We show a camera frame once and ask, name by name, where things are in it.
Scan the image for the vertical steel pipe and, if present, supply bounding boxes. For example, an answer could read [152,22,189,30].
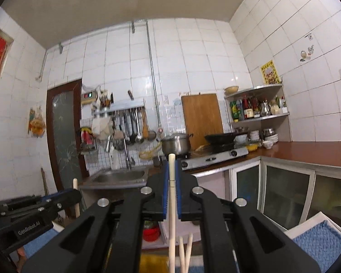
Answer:
[131,20,163,129]

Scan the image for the wooden chopstick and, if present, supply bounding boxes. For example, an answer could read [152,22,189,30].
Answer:
[178,236,186,273]
[185,233,194,273]
[168,154,177,273]
[72,178,81,218]

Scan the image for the wooden cutting board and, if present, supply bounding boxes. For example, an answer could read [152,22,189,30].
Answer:
[181,93,224,151]

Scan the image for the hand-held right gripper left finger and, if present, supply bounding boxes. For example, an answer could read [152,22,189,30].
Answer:
[21,159,171,273]

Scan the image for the glass door kitchen cabinets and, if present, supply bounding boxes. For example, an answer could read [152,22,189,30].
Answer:
[224,159,341,231]

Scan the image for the decorative wall hooks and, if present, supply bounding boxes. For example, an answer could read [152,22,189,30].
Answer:
[300,45,315,62]

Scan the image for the row of hanging kitchen utensils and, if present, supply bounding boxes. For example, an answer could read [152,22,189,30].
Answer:
[111,108,157,151]

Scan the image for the blue knitted blanket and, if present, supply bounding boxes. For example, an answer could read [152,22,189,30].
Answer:
[23,219,341,273]

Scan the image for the plastic bag with oranges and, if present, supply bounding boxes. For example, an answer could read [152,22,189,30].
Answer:
[28,106,47,138]

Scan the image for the corner wall shelf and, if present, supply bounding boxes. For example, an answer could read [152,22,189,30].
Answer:
[224,84,293,143]

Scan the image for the green label bottle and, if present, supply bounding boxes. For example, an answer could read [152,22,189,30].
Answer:
[230,100,244,121]

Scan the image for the red sauce bottle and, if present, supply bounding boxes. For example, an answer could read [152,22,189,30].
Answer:
[242,95,254,119]

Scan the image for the red kitchen counter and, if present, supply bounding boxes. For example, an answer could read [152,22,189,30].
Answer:
[188,141,341,177]

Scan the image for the utensil cup with tools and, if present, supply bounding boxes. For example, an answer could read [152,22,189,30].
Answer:
[98,87,114,109]

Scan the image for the steel cooking pot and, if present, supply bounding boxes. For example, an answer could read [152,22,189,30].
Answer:
[161,133,194,157]

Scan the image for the steel wall rack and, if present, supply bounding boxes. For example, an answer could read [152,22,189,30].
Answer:
[92,99,146,118]

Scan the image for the yellow coiled hose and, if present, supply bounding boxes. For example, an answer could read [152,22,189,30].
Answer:
[138,142,163,160]

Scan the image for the steel gas stove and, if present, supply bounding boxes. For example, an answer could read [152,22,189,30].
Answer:
[180,146,249,170]

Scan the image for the steel kitchen sink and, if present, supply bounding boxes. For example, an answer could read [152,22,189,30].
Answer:
[80,166,148,190]

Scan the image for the red plastic basin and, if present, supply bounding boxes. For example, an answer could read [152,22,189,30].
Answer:
[143,222,161,242]

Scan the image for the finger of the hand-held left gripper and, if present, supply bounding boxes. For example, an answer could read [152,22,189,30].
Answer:
[0,189,83,226]
[0,195,50,212]

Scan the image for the wooden stick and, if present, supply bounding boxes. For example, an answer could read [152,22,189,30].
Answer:
[40,168,50,197]

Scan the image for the beige electric switch box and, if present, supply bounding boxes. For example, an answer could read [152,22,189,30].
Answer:
[81,91,99,105]

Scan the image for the white wall pipe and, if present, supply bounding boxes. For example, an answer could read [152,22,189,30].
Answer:
[35,41,64,82]

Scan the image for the red wire wall basket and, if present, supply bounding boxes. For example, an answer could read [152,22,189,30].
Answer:
[80,126,99,154]

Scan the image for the yellow slotted utensil holder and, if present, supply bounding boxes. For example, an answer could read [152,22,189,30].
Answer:
[139,253,171,273]

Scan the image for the yellow wall poster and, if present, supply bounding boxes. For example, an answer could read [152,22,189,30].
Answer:
[260,60,278,85]

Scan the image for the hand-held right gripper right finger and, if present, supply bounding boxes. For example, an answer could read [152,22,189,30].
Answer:
[175,162,321,273]

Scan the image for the steel faucet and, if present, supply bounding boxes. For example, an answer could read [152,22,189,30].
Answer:
[105,135,136,170]

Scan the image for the stack of white bowls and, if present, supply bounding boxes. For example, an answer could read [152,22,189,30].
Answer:
[261,135,279,150]

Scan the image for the white hanging cloth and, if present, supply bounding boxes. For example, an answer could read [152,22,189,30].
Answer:
[91,116,113,140]

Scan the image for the small steel kettle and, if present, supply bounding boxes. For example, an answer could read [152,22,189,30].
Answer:
[259,101,271,117]

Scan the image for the brown frosted glass door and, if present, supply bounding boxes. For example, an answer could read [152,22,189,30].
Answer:
[46,79,90,194]

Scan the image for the black wok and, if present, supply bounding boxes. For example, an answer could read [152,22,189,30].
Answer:
[204,132,241,145]

